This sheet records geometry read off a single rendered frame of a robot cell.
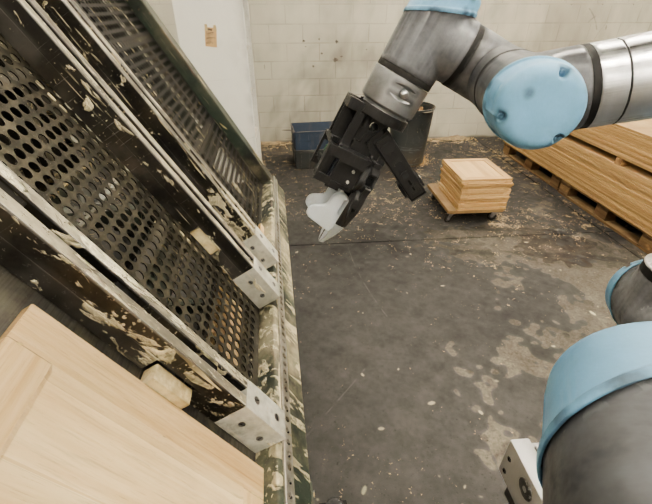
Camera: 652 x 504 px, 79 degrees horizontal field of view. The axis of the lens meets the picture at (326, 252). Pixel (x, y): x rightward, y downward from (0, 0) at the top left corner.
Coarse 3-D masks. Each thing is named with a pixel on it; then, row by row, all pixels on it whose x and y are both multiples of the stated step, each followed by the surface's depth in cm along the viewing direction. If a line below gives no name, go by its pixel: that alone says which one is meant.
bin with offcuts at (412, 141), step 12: (420, 108) 441; (432, 108) 446; (420, 120) 427; (396, 132) 442; (408, 132) 435; (420, 132) 436; (408, 144) 443; (420, 144) 446; (408, 156) 451; (420, 156) 455
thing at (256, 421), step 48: (0, 192) 46; (0, 240) 47; (48, 240) 48; (48, 288) 52; (96, 288) 52; (144, 288) 60; (144, 336) 58; (192, 336) 65; (192, 384) 64; (240, 384) 71; (240, 432) 72
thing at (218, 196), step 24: (48, 0) 84; (72, 0) 88; (72, 24) 87; (96, 48) 90; (120, 72) 93; (120, 96) 95; (144, 96) 97; (144, 120) 99; (168, 120) 103; (168, 144) 103; (192, 168) 107; (216, 192) 111; (240, 216) 116; (264, 240) 124; (264, 264) 126
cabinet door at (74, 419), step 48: (48, 336) 48; (0, 384) 41; (48, 384) 45; (96, 384) 51; (144, 384) 58; (0, 432) 38; (48, 432) 43; (96, 432) 48; (144, 432) 54; (192, 432) 62; (0, 480) 37; (48, 480) 40; (96, 480) 45; (144, 480) 50; (192, 480) 57; (240, 480) 66
